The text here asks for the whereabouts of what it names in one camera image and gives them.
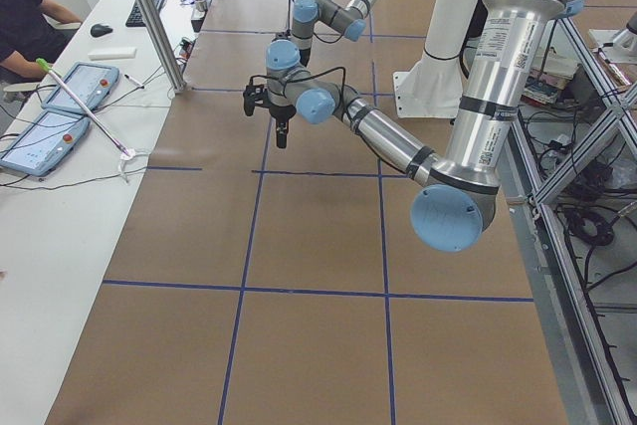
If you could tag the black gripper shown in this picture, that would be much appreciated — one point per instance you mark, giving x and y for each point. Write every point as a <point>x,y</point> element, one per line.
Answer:
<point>282,113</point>

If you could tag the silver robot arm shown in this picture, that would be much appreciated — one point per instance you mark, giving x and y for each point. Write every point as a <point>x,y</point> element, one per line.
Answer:
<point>348,21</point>
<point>456,203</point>

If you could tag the silver metal cup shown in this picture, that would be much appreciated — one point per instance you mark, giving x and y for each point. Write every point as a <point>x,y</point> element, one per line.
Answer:
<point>200,8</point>

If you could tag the black marker pen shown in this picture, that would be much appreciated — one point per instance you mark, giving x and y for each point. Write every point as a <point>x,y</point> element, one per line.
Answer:
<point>139,85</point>

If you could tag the white foam block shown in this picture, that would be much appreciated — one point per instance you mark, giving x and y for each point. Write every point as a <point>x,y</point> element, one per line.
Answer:
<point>112,53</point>

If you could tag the upper blue teach pendant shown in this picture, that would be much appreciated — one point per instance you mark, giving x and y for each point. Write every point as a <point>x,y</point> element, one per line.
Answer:
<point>91,82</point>

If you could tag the blue teach pendant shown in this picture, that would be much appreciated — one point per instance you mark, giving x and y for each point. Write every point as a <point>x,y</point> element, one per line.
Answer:
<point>91,82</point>
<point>45,143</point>

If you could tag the black computer mouse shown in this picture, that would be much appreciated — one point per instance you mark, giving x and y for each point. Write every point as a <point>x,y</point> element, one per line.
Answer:
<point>98,30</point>

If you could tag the lower blue teach pendant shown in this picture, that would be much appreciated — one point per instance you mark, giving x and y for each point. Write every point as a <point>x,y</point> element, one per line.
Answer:
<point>45,143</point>

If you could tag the long metal rod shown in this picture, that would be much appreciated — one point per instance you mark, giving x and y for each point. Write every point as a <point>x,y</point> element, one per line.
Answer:
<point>126,153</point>

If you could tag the seated person in black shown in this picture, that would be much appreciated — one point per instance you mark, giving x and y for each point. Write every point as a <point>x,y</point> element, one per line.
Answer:
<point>26,35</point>

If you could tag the stack of magazines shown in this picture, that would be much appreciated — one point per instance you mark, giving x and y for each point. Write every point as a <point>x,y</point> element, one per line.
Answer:
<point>548,79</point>

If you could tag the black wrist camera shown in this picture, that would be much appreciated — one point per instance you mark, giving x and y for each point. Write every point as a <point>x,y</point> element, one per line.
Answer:
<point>284,35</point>
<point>254,96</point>

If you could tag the white camera mast with base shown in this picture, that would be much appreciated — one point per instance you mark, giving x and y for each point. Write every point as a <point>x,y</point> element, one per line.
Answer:
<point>433,87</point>

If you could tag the aluminium frame post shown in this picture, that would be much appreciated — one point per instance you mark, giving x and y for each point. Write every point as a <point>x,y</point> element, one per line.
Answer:
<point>161,44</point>

